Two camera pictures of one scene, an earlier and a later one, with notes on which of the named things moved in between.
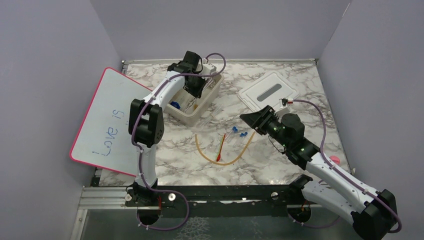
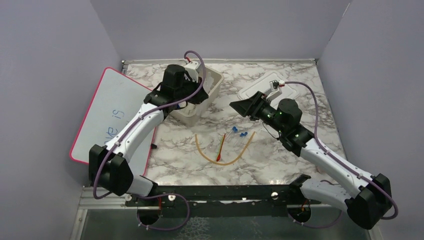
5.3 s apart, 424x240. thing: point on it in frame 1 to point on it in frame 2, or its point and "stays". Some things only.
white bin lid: [268, 90] stays
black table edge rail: [258, 200] stays
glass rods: [206, 121] to [209, 83]
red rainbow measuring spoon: [218, 156] stays
